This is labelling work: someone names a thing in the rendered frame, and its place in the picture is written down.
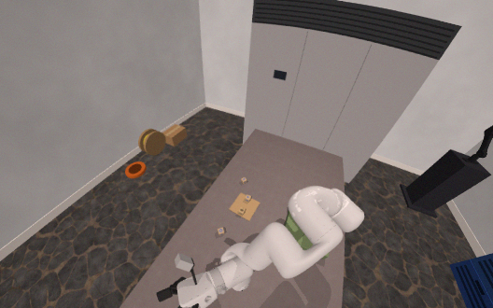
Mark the tan mat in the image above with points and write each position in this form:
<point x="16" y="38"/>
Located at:
<point x="250" y="206"/>

